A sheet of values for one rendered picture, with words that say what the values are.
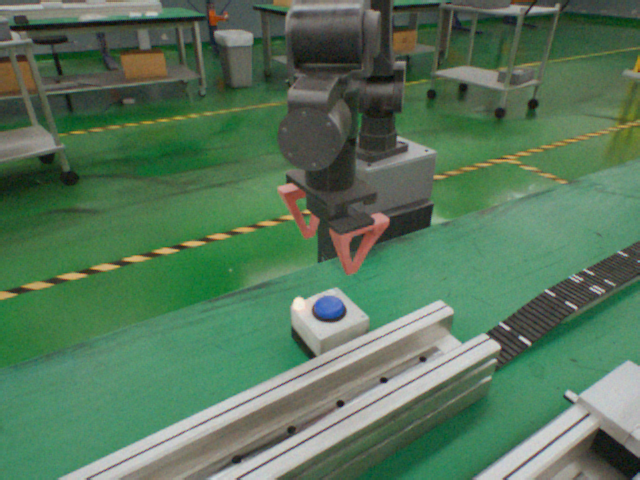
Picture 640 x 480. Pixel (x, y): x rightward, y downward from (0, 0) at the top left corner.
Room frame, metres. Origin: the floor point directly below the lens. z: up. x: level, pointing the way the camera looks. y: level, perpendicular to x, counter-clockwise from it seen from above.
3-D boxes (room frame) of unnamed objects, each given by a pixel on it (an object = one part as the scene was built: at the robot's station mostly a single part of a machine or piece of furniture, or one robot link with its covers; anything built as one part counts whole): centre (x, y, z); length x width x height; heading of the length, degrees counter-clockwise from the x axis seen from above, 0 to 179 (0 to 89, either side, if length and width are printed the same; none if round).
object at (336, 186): (0.47, -0.01, 1.05); 0.10 x 0.07 x 0.07; 32
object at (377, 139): (0.95, -0.12, 0.93); 0.12 x 0.09 x 0.08; 129
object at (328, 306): (0.47, -0.01, 0.84); 0.04 x 0.04 x 0.02
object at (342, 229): (0.44, -0.03, 0.98); 0.07 x 0.07 x 0.09; 32
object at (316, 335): (0.46, -0.02, 0.81); 0.10 x 0.08 x 0.06; 32
